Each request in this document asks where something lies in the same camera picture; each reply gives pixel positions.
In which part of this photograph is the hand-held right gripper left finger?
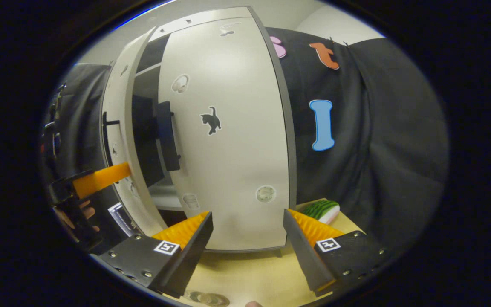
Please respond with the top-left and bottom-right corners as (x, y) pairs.
(92, 211), (213, 299)

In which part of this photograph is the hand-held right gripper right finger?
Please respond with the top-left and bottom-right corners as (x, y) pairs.
(283, 208), (393, 298)

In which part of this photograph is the white cabinet door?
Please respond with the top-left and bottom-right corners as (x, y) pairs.
(157, 16), (292, 252)
(100, 26), (169, 237)

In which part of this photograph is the black door handle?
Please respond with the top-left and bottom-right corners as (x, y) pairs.
(101, 112), (121, 169)
(156, 101), (181, 172)

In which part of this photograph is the white cabinet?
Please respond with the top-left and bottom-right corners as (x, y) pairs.
(131, 5), (298, 258)

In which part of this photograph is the watermelon slice toy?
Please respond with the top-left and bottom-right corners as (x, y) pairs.
(302, 200), (341, 225)

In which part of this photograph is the dark stand with clips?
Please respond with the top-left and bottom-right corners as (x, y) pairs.
(41, 83), (66, 165)

